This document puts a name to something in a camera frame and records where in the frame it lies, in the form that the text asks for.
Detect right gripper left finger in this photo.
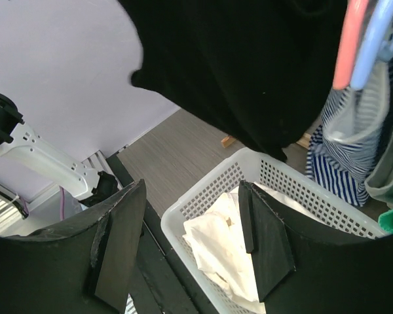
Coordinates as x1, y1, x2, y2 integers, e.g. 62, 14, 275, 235
0, 180, 147, 313

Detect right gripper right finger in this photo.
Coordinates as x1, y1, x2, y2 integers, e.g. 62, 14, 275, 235
238, 181, 393, 313

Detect white tank top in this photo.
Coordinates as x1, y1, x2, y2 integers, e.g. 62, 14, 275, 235
182, 192, 266, 314

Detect black tank top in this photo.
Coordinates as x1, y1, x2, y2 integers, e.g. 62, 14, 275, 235
121, 1, 347, 161

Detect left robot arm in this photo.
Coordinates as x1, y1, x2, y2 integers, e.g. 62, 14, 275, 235
0, 94, 118, 207

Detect blue striped tank top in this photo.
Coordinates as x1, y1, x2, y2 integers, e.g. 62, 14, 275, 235
306, 58, 393, 206

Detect light blue hanger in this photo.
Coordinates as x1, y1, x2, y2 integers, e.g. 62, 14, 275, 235
350, 0, 393, 90

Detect pink hanger with striped top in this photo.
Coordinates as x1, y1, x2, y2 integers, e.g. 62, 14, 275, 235
332, 0, 369, 90

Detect white basket centre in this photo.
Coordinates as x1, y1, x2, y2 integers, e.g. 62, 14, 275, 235
161, 148, 386, 313

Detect wooden clothes rack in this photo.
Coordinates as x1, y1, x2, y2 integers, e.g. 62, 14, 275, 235
220, 130, 312, 150

